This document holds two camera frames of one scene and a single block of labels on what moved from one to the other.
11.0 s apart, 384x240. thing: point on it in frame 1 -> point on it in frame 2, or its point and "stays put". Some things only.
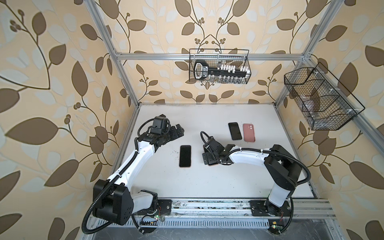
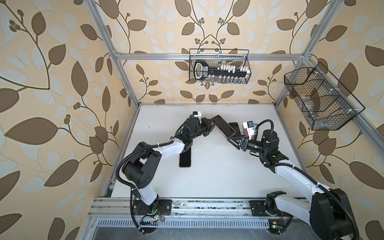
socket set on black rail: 223,73 stays put
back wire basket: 219,66 stays put
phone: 185,158 stays put
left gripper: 174,134 -> 205,121
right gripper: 208,155 -> 242,143
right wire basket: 326,104 stays put
